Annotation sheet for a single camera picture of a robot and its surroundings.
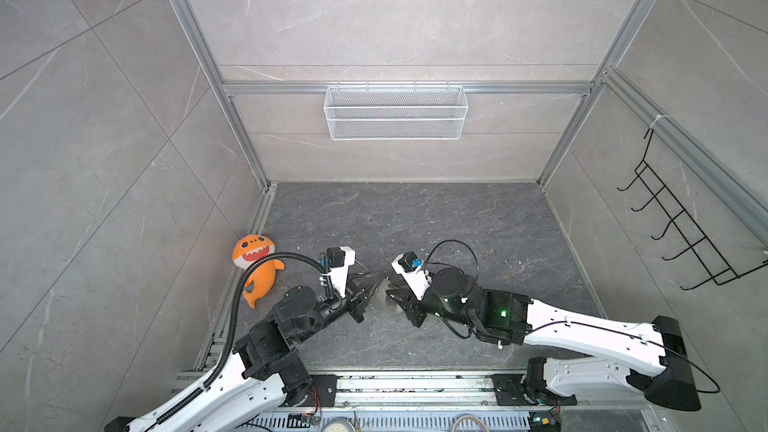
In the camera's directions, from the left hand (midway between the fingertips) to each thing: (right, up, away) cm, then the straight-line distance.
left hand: (382, 270), depth 62 cm
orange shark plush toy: (-43, 0, +29) cm, 52 cm away
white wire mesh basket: (+3, +46, +39) cm, 60 cm away
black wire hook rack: (+69, +9, +6) cm, 70 cm away
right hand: (+2, -5, +5) cm, 7 cm away
